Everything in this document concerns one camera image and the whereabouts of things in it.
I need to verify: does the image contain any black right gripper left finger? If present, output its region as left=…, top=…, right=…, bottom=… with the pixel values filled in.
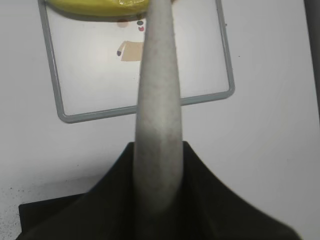
left=22, top=142, right=135, bottom=240

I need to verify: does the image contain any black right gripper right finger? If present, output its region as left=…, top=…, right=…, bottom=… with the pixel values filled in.
left=172, top=140, right=303, bottom=240

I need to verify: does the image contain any white-handled knife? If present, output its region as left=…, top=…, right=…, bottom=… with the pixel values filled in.
left=133, top=0, right=183, bottom=217

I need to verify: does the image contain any yellow plastic banana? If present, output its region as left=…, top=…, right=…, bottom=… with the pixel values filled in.
left=46, top=0, right=149, bottom=17

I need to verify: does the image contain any black knife stand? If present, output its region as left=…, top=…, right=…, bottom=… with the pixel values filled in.
left=17, top=194, right=84, bottom=240

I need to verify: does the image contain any white grey-rimmed cutting board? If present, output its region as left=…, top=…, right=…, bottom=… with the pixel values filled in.
left=38, top=0, right=235, bottom=123

